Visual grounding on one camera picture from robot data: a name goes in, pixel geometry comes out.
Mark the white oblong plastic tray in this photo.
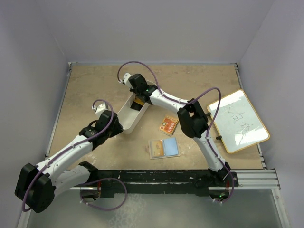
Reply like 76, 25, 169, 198
117, 92, 150, 134

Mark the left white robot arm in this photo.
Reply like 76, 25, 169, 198
15, 110, 123, 213

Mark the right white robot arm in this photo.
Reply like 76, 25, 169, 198
123, 73, 230, 186

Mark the black card in tray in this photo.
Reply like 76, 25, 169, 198
130, 101, 144, 111

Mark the orange spiral notebook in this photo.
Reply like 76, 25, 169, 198
158, 115, 179, 136

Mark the yellow framed whiteboard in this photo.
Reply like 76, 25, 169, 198
207, 89, 270, 154

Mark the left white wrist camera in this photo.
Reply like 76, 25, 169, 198
92, 104, 108, 118

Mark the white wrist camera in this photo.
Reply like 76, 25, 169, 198
119, 73, 132, 88
92, 104, 108, 118

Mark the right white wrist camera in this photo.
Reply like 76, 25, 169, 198
119, 73, 132, 88

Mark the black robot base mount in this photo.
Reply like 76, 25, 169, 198
80, 161, 239, 199

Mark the aluminium table frame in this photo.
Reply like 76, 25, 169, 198
18, 63, 281, 228

